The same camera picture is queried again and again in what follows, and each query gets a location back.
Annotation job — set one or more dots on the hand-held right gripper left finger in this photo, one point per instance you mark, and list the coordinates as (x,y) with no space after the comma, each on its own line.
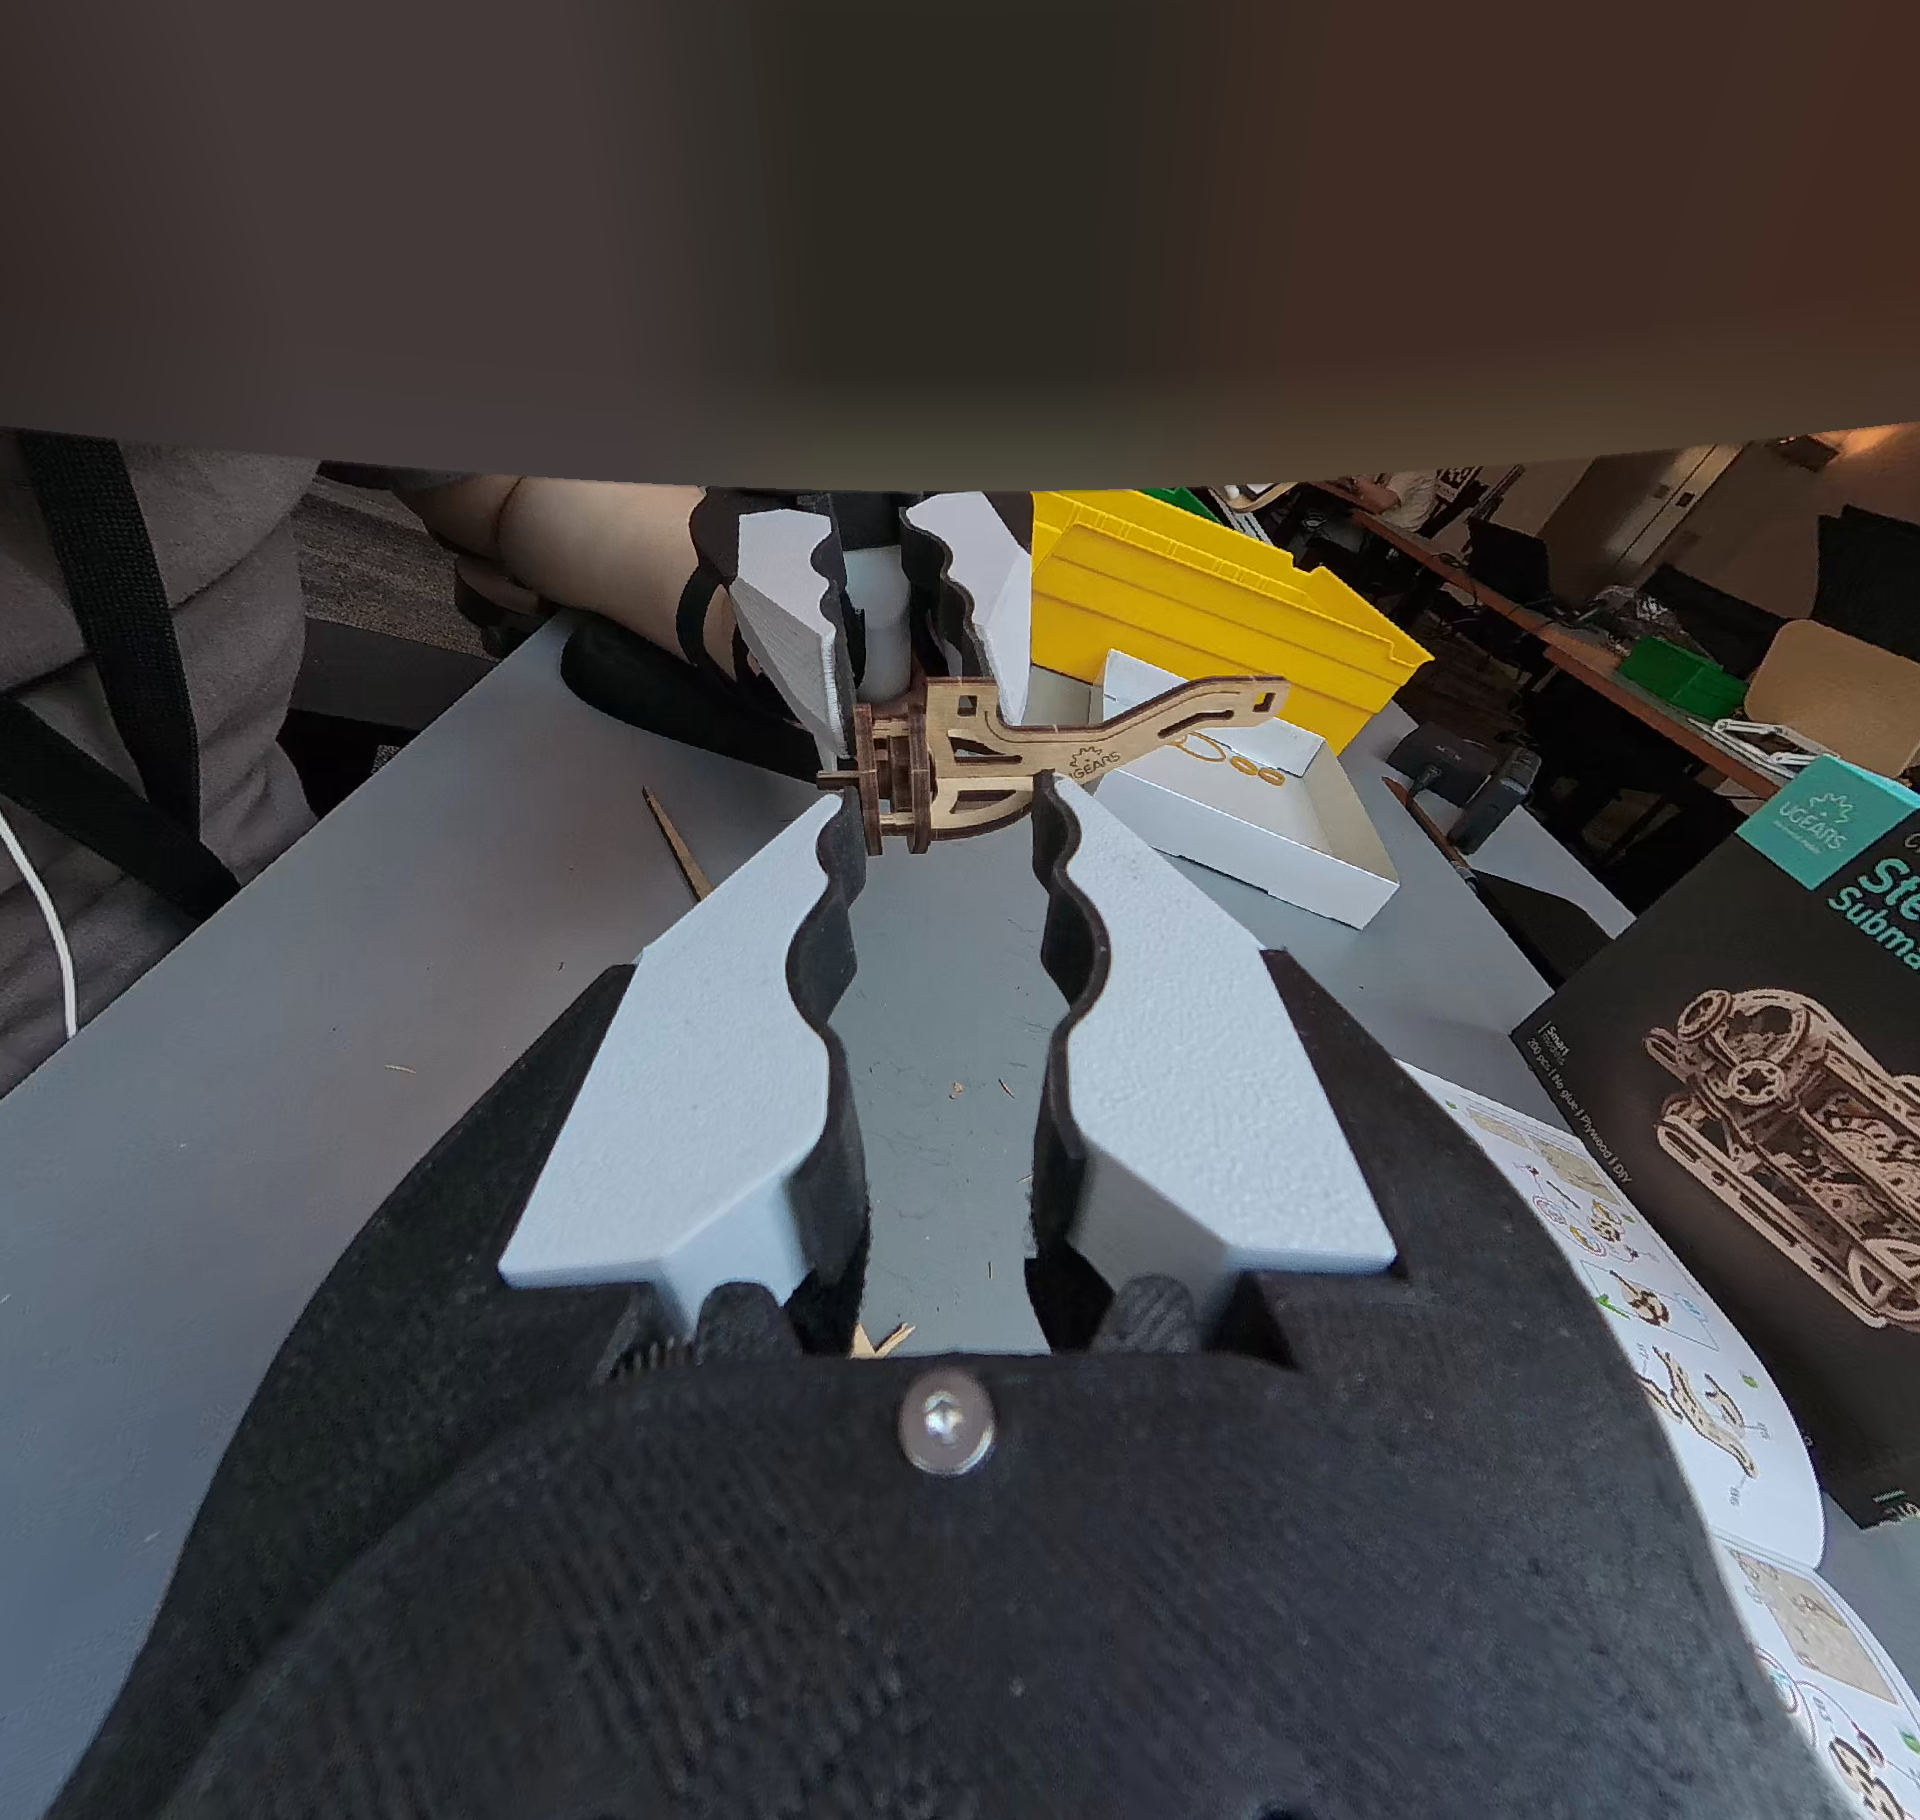
(676,1099)

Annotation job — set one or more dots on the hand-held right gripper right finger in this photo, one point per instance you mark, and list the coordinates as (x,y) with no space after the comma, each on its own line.
(1200,1084)

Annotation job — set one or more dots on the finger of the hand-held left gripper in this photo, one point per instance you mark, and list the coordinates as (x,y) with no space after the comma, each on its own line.
(788,605)
(991,575)

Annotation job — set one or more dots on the wooden model part assembly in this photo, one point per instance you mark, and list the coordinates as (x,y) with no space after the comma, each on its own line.
(975,764)

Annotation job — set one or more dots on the person's left forearm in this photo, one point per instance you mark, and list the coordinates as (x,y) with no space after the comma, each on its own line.
(586,545)

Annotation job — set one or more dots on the black model kit box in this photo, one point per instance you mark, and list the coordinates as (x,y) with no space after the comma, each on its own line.
(1725,1099)

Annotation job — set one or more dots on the yellow plastic bin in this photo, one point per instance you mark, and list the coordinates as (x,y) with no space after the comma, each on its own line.
(1200,605)

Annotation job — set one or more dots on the thin wooden stick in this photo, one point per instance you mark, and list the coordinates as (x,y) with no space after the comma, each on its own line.
(678,845)

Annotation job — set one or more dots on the white cardboard box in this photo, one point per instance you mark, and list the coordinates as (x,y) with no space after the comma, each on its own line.
(1276,831)

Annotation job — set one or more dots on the black electronic device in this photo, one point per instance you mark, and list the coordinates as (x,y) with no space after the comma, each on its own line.
(1464,785)

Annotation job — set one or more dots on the white instruction booklet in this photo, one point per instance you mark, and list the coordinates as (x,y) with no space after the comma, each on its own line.
(1665,1341)

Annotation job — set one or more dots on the long wooden desk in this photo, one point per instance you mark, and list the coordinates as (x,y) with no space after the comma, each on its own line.
(1589,656)

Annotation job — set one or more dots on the green plastic bin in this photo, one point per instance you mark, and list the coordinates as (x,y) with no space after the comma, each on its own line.
(1684,674)

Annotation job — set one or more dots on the person's grey sweater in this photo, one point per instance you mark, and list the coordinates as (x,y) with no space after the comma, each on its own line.
(134,740)

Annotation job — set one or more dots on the pale wooden chair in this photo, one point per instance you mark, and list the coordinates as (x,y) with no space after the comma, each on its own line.
(1839,689)

